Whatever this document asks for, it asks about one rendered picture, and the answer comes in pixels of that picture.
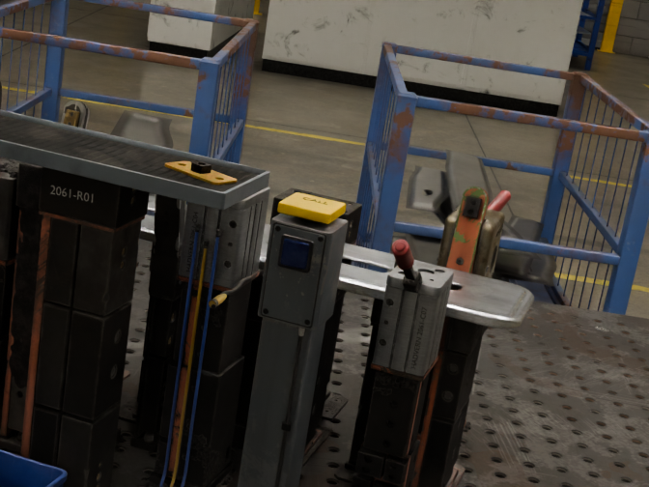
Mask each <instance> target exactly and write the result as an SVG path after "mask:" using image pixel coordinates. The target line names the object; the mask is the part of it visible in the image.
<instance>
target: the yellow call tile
mask: <svg viewBox="0 0 649 487"><path fill-rule="evenodd" d="M345 211H346V204H345V203H341V202H337V201H333V200H328V199H324V198H321V197H317V196H312V195H308V194H304V193H299V192H296V193H295V194H293V195H291V196H289V197H287V198H286V199H284V200H282V201H280V202H279V203H278V209H277V212H279V213H281V214H285V215H293V216H297V217H298V219H299V220H301V221H303V222H307V223H314V224H318V223H325V224H329V223H330V222H332V221H333V220H335V219H336V218H338V217H339V216H340V215H342V214H344V213H345Z"/></svg>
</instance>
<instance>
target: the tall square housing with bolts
mask: <svg viewBox="0 0 649 487"><path fill-rule="evenodd" d="M269 192H270V188H269V186H268V187H266V188H264V189H262V190H260V191H258V192H256V193H255V194H253V195H251V196H249V197H247V198H245V199H243V200H241V201H239V202H238V203H236V204H234V205H233V206H231V207H229V208H227V209H225V210H218V209H215V208H211V207H207V206H203V205H199V204H194V203H190V202H187V208H186V216H185V224H184V231H183V246H182V254H181V262H180V269H179V274H178V275H177V279H178V280H181V281H182V282H183V286H182V294H181V302H180V310H179V318H178V325H177V332H176V340H175V348H174V355H173V361H172V362H171V363H169V364H168V370H167V377H166V385H165V392H164V400H163V408H162V416H161V423H160V431H159V437H158V444H157V452H156V459H155V470H154V471H153V472H152V473H151V474H150V477H148V478H147V477H142V479H141V480H147V479H149V480H150V482H147V483H146V484H145V486H153V487H223V486H221V485H222V484H223V483H224V482H225V483H226V482H227V481H228V480H232V479H233V478H232V477H231V476H230V475H232V474H233V473H237V472H238V470H236V469H234V468H233V467H234V465H233V461H230V456H231V450H232V443H233V437H234V430H235V423H236V416H237V409H238V403H239V397H240V384H241V377H242V370H243V364H244V358H245V356H242V355H241V351H242V344H243V338H244V331H245V324H246V317H247V311H248V305H249V298H250V291H251V284H252V280H253V279H254V278H255V277H257V276H258V275H259V272H260V271H258V269H259V263H260V256H261V249H262V243H263V236H264V230H265V223H266V216H267V209H268V197H269ZM248 276H250V277H251V280H250V281H247V282H245V283H243V284H242V286H241V288H240V289H239V290H238V291H237V292H236V293H235V294H233V295H227V298H226V300H224V302H222V303H221V304H220V305H218V306H217V307H216V308H215V309H212V308H210V307H209V301H210V300H212V299H213V298H215V297H216V296H218V295H220V294H221V293H222V292H224V291H228V290H232V289H234V288H236V286H237V285H238V283H239V282H240V281H241V280H242V279H243V278H245V277H248ZM227 474H228V475H227ZM226 475H227V476H226ZM221 480H222V481H221ZM220 481H221V482H220ZM219 482H220V483H219Z"/></svg>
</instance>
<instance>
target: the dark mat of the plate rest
mask: <svg viewBox="0 0 649 487"><path fill-rule="evenodd" d="M0 140H5V141H9V142H13V143H16V144H21V145H25V146H29V147H33V148H37V149H42V150H46V151H49V152H53V153H58V154H62V155H66V156H70V157H74V158H82V159H86V160H89V161H94V162H98V163H102V164H106V165H110V166H115V167H119V168H123V169H126V170H131V171H135V172H139V173H143V174H147V175H152V176H156V177H159V178H163V179H168V180H172V181H176V182H180V183H184V184H189V185H193V186H199V187H203V188H208V189H212V190H216V191H220V192H224V191H226V190H228V189H231V188H233V187H235V186H238V185H240V184H242V183H244V182H246V181H248V180H250V179H252V178H254V177H256V176H258V175H257V174H253V173H248V172H244V171H240V170H236V169H232V168H228V167H223V166H219V165H215V164H212V170H213V171H216V172H218V173H221V174H224V175H227V176H229V177H232V178H235V179H237V182H236V183H234V184H227V185H219V186H216V185H212V184H209V183H206V182H204V181H201V180H198V179H196V178H193V177H190V176H188V175H185V174H183V173H181V172H178V171H175V170H173V169H170V168H168V167H165V166H164V165H165V163H166V162H176V161H190V162H196V161H198V160H194V159H190V158H182V157H178V156H173V155H169V154H165V153H161V152H157V151H153V150H148V149H144V148H140V147H135V146H131V145H128V144H123V143H119V142H115V141H110V140H106V139H102V138H97V137H94V136H90V135H85V134H81V133H77V132H73V131H68V130H64V129H56V128H53V127H48V126H44V125H40V124H35V123H31V122H27V121H22V120H18V119H15V118H10V117H6V116H2V115H0Z"/></svg>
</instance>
